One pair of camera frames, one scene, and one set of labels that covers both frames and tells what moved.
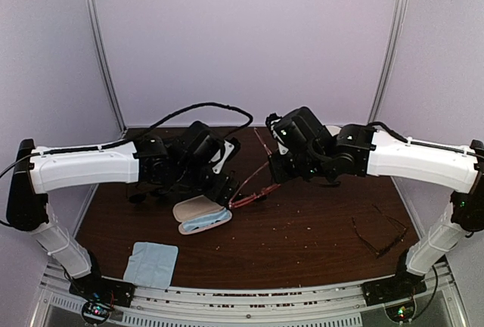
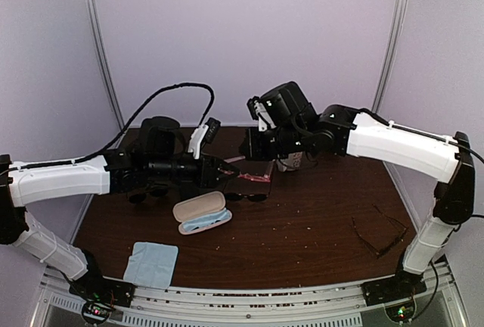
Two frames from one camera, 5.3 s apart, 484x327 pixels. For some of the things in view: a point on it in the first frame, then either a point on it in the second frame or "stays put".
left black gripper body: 222,192 -> 206,182
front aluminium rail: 299,304 stays put
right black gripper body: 281,174 -> 263,151
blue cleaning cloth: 221,216 stays put
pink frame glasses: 237,202 -> 265,178
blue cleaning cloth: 152,264 stays put
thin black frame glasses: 140,197 stays put
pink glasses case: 199,213 stays put
